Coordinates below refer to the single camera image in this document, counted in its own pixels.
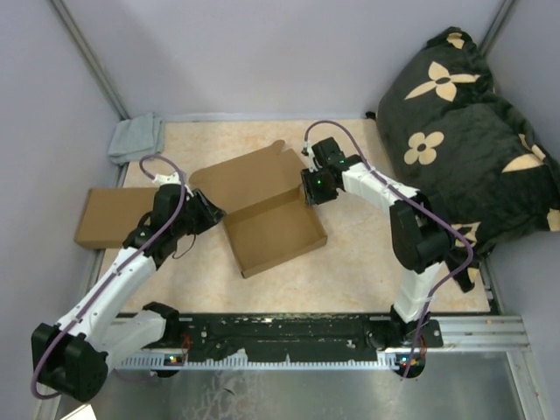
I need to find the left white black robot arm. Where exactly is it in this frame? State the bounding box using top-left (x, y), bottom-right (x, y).
top-left (31, 184), bottom-right (226, 403)

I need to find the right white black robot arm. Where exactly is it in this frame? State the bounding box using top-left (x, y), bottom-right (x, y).
top-left (301, 137), bottom-right (455, 347)

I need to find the small closed cardboard box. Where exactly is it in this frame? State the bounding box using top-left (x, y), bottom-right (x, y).
top-left (74, 187), bottom-right (157, 249)

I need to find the grey folded cloth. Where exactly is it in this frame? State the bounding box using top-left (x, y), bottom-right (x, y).
top-left (108, 113), bottom-right (165, 165)

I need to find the black floral pillow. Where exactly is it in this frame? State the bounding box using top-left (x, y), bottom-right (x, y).
top-left (376, 27), bottom-right (559, 292)

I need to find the white paper corner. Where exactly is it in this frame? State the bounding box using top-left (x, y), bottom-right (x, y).
top-left (60, 404), bottom-right (97, 420)

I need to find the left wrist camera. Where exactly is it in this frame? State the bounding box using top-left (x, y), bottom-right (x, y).
top-left (152, 171), bottom-right (192, 195)

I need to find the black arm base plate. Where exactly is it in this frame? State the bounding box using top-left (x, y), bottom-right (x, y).
top-left (145, 312), bottom-right (443, 362)

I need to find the aluminium frame rail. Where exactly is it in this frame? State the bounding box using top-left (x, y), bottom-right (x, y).
top-left (101, 313), bottom-right (529, 377)

